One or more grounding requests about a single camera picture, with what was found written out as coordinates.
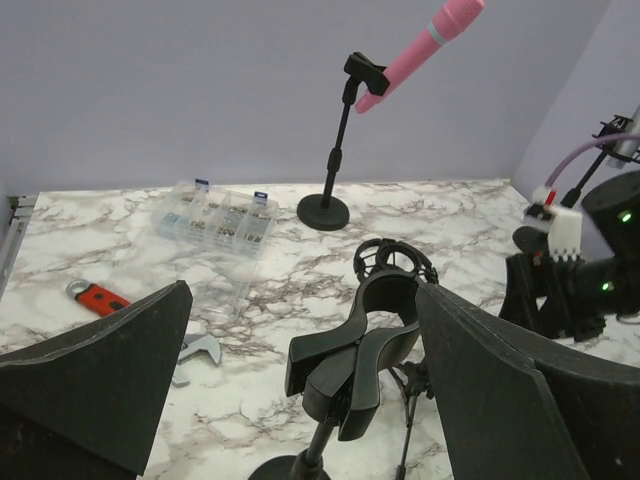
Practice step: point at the black clip stand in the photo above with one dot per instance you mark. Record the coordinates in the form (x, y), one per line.
(336, 372)

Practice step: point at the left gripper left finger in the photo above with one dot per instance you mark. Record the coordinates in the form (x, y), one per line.
(88, 402)

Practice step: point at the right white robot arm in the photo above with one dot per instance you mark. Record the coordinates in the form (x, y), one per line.
(613, 207)

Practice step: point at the black shock mount desk stand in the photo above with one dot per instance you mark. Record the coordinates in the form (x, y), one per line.
(618, 145)

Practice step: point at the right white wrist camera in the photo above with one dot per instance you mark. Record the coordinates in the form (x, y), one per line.
(550, 228)

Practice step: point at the pink microphone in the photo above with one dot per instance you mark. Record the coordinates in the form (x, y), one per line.
(448, 22)

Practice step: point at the black round base stand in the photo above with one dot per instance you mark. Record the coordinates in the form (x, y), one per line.
(325, 212)

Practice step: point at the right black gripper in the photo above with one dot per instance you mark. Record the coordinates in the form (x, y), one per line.
(555, 299)

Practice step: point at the black tripod shock mount stand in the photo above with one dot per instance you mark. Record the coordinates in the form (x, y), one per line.
(384, 254)

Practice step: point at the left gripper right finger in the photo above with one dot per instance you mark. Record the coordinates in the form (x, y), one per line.
(515, 405)

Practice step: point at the clear plastic screw box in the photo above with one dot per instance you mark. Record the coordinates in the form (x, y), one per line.
(216, 218)

